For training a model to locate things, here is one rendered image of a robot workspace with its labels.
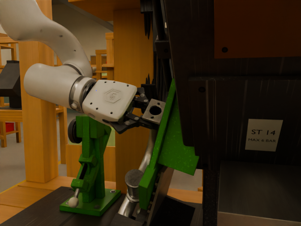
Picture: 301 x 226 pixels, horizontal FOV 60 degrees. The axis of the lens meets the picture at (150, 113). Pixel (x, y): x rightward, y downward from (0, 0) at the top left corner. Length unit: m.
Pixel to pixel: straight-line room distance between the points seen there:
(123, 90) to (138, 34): 0.33
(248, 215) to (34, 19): 0.53
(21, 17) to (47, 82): 0.14
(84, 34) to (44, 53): 10.72
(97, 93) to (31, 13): 0.21
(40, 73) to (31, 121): 0.45
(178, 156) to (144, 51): 0.47
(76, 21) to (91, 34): 0.88
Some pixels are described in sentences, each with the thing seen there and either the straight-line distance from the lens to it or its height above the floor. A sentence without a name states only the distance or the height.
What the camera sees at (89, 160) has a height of 1.04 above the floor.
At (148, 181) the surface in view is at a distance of 0.47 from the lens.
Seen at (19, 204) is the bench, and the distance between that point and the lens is 0.98.
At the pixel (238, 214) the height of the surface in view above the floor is 1.13.
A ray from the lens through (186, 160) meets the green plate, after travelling 0.48.
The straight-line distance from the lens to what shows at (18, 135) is 6.28.
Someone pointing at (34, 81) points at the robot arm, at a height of 1.27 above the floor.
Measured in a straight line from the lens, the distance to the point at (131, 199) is 0.56.
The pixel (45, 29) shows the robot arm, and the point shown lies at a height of 1.38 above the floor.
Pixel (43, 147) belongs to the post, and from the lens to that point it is 1.08.
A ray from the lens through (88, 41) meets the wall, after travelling 11.66.
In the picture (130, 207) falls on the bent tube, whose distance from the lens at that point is 0.59.
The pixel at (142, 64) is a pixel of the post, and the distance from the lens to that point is 0.86.
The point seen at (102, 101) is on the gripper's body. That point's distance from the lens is 0.58.
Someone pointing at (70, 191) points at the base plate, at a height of 0.90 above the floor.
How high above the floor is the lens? 1.26
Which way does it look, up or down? 6 degrees down
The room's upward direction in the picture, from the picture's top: straight up
